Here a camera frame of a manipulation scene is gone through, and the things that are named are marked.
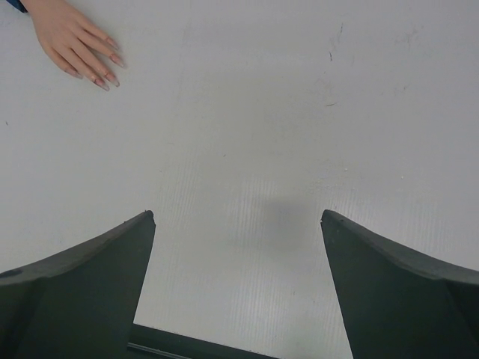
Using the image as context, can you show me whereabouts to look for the blue striped cloth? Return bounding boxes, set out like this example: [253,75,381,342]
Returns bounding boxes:
[7,0,28,13]

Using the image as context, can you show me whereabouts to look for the mannequin hand with nails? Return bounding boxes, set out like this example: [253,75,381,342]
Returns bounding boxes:
[22,0,124,91]

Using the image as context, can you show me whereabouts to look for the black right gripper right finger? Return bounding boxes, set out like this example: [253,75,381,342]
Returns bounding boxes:
[321,210,478,358]

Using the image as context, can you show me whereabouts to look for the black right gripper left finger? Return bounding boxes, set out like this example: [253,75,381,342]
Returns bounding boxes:
[1,211,155,358]

